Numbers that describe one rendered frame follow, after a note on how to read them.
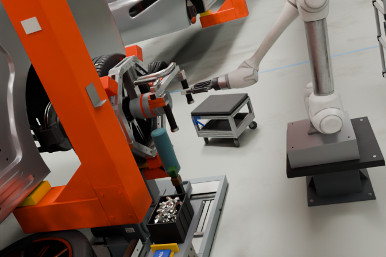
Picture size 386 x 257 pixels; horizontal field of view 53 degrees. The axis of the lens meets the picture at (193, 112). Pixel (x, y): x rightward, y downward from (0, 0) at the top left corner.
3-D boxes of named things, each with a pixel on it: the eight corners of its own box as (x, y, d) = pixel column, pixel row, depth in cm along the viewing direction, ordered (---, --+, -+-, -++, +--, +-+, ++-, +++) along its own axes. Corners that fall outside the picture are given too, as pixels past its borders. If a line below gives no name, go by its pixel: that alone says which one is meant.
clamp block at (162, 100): (153, 104, 198) (150, 95, 196) (169, 101, 195) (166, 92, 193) (150, 109, 194) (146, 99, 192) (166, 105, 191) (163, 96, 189)
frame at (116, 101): (165, 127, 252) (135, 49, 233) (174, 125, 250) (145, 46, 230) (134, 175, 205) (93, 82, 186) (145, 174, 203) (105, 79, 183)
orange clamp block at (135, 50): (132, 65, 228) (131, 50, 230) (143, 62, 225) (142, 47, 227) (126, 62, 222) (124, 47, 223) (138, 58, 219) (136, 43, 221)
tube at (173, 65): (147, 73, 229) (141, 57, 225) (177, 66, 222) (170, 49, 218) (136, 85, 213) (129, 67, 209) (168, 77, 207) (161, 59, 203)
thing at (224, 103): (259, 126, 340) (249, 92, 328) (240, 148, 315) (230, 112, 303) (219, 126, 366) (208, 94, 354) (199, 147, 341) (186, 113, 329)
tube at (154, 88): (135, 86, 211) (127, 68, 208) (166, 78, 205) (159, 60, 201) (122, 99, 196) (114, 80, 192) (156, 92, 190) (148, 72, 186)
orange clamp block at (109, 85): (105, 85, 197) (95, 78, 189) (118, 82, 195) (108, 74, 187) (105, 97, 195) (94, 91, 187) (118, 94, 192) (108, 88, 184)
